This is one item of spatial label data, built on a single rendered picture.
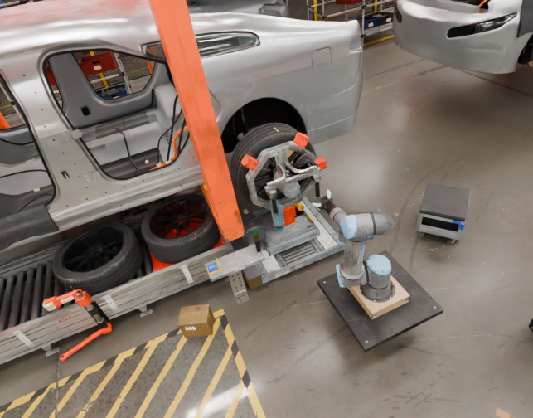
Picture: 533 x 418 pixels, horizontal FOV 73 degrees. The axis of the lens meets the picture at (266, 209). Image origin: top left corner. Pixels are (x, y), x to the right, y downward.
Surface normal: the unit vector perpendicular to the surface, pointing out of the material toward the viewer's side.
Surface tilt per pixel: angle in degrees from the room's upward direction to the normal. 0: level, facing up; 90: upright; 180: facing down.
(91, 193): 92
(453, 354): 0
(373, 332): 0
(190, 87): 90
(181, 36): 90
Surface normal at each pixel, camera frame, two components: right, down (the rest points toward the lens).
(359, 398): -0.14, -0.75
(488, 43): -0.37, 0.64
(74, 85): 0.38, 0.58
